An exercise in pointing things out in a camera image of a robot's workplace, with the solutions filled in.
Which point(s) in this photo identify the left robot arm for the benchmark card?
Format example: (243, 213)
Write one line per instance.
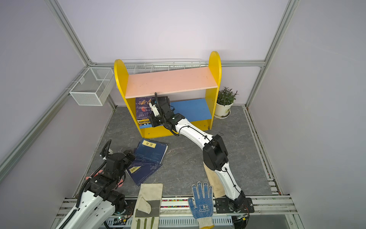
(98, 198)

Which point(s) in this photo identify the white wire mesh basket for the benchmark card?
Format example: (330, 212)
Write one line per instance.
(94, 86)

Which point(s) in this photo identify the blue thread-bound book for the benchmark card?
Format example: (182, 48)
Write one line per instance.
(151, 151)
(139, 174)

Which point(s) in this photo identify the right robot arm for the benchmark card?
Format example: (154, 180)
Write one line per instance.
(214, 151)

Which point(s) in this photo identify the yellow bookshelf pink blue shelves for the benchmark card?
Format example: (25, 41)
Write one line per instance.
(200, 112)

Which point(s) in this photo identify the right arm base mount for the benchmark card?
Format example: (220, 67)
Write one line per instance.
(226, 205)

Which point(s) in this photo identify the grey green canvas glove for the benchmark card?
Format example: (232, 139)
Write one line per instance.
(147, 209)

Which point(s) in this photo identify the purple portrait book front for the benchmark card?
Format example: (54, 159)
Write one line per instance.
(143, 109)

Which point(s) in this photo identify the beige leather work glove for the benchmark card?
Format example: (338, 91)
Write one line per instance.
(215, 182)

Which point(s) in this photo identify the potted green plant white pot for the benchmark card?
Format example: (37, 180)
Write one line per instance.
(225, 100)

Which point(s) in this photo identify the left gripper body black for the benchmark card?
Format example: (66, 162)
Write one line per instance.
(126, 164)

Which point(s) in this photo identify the black book gold lettering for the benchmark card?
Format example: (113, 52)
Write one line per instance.
(144, 123)

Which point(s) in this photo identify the blue dotted knit glove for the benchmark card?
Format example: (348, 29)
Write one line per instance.
(201, 204)

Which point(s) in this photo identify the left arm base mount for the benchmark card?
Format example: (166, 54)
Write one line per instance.
(121, 219)

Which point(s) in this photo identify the pink watering can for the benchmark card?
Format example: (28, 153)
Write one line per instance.
(94, 174)

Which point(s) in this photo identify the white wire rack behind shelf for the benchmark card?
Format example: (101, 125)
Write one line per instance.
(161, 66)

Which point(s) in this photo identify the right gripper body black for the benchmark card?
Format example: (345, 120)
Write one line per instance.
(158, 121)

